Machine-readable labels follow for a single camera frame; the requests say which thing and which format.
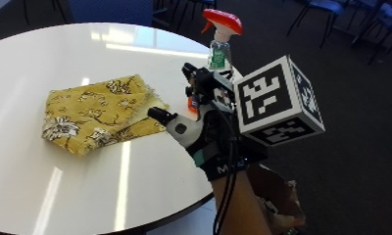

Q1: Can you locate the clear spray bottle red trigger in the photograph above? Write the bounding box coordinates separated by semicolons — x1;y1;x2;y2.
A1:
186;8;244;115

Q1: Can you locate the white cube with black markers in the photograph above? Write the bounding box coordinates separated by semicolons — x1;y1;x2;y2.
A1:
233;54;327;148

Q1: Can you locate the yellow floral cloth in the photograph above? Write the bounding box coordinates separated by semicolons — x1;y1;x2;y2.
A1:
41;73;171;157

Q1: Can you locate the blue upholstered chair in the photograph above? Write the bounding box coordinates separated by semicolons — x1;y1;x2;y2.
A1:
66;0;170;28

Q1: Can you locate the the person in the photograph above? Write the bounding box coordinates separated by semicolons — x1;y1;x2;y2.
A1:
247;163;308;235

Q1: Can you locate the blue chair with black legs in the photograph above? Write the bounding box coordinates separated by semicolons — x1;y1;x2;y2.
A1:
287;0;347;49
352;0;392;66

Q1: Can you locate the black glove cable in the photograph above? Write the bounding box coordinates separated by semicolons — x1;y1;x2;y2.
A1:
213;102;242;235

